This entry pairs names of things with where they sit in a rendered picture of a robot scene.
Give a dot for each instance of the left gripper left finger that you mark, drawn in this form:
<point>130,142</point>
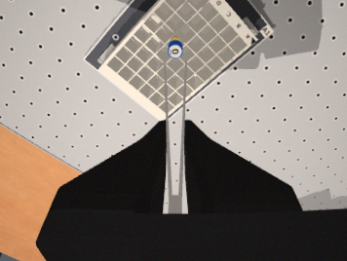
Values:
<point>123,181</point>

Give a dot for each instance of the grey perforated base plate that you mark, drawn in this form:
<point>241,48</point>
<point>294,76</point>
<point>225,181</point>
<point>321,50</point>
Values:
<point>282,107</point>

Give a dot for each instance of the cream grid rack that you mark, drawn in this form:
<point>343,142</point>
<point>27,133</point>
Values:
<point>199,48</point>

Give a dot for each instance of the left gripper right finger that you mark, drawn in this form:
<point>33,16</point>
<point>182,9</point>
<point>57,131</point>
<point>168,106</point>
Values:
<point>227,182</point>

